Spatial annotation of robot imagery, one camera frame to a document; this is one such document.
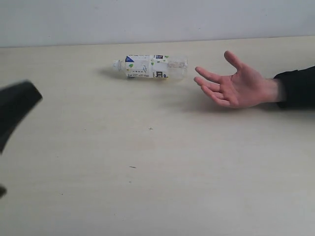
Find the white blue label clear bottle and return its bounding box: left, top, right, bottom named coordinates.
left=112, top=54, right=188, bottom=79

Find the person's open bare hand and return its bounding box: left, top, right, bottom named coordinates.
left=194, top=51, right=285, bottom=109

